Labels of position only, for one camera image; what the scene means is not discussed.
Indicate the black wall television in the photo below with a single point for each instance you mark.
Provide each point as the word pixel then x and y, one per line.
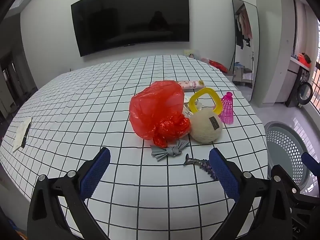
pixel 130 17

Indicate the black pen on paper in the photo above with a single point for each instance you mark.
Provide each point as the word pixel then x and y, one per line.
pixel 21 135

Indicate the cream plush ball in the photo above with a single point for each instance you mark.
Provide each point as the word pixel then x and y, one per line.
pixel 206 127

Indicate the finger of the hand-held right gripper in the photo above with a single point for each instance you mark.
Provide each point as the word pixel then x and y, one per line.
pixel 310 160

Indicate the white grid tablecloth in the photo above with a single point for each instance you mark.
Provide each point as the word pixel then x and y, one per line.
pixel 87 105

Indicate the pink plastic shuttlecock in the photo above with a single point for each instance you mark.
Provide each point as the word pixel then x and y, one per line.
pixel 227 110

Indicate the tall standing mirror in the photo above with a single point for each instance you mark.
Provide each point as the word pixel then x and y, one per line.
pixel 246 50

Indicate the pink snack packet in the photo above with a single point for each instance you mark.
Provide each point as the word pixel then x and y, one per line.
pixel 192 84

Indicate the red box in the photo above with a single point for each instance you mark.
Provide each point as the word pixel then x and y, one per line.
pixel 304 59

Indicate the red plastic bag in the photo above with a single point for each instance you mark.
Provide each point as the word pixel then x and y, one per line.
pixel 155 107

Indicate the pink and red bag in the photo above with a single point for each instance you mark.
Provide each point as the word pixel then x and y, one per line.
pixel 217 65

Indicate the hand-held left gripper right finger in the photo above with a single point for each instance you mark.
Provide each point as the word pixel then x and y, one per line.
pixel 223 175

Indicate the washing machine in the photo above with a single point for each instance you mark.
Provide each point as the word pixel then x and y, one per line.
pixel 303 90

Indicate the crumpled white paper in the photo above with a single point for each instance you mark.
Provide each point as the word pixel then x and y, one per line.
pixel 187 111

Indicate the small purple shark toy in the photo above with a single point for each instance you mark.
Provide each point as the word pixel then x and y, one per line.
pixel 203 165

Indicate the grey ribbon bow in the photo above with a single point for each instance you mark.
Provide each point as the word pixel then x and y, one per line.
pixel 172 151

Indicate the grey perforated basket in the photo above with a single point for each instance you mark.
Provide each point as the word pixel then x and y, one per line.
pixel 282 145

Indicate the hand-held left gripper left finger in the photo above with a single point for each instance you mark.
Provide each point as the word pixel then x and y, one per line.
pixel 96 172

